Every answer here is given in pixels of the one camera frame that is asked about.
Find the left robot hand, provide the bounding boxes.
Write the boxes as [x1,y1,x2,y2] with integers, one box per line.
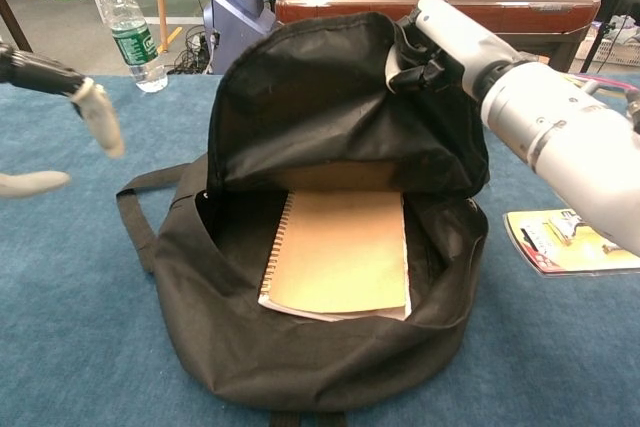
[0,41,126,199]

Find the black fabric backpack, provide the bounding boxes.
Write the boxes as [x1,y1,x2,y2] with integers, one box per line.
[115,10,491,427]

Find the kraft spiral notebook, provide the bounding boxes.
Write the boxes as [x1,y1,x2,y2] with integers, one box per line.
[257,189,414,323]

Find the clear water bottle green label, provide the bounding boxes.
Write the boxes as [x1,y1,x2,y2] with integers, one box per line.
[90,0,169,94]

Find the dark table leg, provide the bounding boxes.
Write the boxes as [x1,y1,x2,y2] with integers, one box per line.
[0,0,39,61]

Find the yellow blister pack with tool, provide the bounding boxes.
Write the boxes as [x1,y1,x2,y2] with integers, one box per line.
[502,209,640,276]

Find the black tripod stand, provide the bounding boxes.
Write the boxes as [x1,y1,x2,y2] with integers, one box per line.
[579,0,640,73]

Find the white plastic basket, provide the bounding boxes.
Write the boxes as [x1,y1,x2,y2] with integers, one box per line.
[574,14,640,68]

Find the black floor cables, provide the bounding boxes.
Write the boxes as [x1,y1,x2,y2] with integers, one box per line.
[167,24,217,76]

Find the blue purple robot pedestal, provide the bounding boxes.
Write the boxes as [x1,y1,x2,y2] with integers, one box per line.
[203,0,277,76]

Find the pink yellow arm cable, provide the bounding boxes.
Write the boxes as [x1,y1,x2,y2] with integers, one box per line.
[567,71,640,97]

